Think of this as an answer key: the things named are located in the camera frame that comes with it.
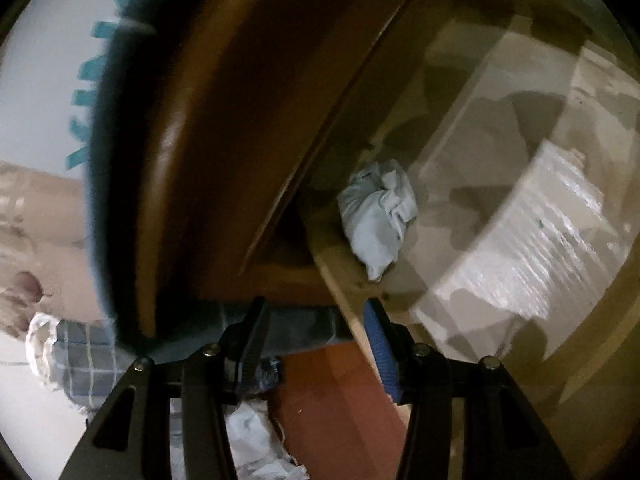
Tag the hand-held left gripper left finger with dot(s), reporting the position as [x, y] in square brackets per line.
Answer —
[252, 342]

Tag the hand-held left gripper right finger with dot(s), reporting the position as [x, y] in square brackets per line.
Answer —
[382, 347]

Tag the pale grey-blue underwear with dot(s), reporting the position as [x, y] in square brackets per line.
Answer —
[375, 220]

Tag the wooden drawer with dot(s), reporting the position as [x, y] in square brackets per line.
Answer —
[590, 360]

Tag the white cardboard box teal print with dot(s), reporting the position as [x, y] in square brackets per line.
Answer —
[40, 85]

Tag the white drawer liner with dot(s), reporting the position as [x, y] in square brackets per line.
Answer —
[525, 240]

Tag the dark blue packet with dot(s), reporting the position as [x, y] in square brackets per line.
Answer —
[270, 375]

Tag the crumpled white cloth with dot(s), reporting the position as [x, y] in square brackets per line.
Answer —
[250, 440]

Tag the blue checked cloth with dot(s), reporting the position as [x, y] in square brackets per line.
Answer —
[107, 185]

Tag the wooden nightstand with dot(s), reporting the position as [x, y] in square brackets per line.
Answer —
[225, 110]

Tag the pink leaf-patterned curtain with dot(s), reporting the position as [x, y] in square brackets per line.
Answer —
[45, 230]

